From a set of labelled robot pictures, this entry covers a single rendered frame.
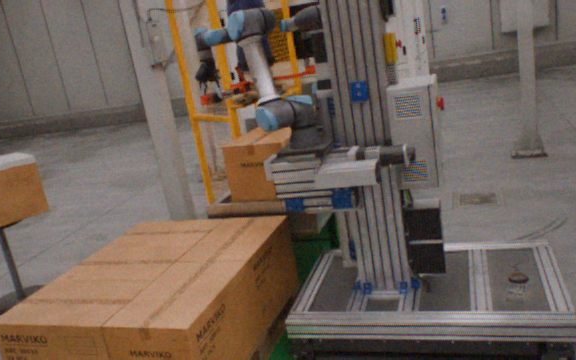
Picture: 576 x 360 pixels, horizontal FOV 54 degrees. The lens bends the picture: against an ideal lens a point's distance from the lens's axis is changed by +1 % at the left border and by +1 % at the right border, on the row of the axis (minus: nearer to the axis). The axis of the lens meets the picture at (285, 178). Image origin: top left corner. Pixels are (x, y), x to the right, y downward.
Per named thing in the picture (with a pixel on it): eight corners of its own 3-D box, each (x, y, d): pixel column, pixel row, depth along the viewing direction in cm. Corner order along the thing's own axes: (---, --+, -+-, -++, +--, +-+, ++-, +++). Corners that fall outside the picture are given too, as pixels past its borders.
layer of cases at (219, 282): (155, 279, 365) (141, 222, 354) (298, 278, 329) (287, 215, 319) (15, 400, 257) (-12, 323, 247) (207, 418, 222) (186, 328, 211)
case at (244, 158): (271, 180, 398) (261, 125, 388) (323, 177, 382) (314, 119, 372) (233, 209, 345) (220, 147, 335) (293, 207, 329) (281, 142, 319)
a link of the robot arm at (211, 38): (227, 27, 276) (217, 29, 285) (206, 30, 271) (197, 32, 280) (230, 43, 278) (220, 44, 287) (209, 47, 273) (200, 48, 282)
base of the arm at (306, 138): (325, 139, 261) (322, 118, 258) (318, 147, 247) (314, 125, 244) (294, 142, 266) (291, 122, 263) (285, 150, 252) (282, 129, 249)
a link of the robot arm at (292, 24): (300, 30, 297) (281, 37, 344) (319, 26, 299) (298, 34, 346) (296, 7, 295) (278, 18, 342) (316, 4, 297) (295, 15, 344)
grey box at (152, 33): (163, 62, 417) (154, 21, 410) (169, 61, 415) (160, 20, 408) (149, 65, 400) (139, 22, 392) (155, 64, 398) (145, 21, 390)
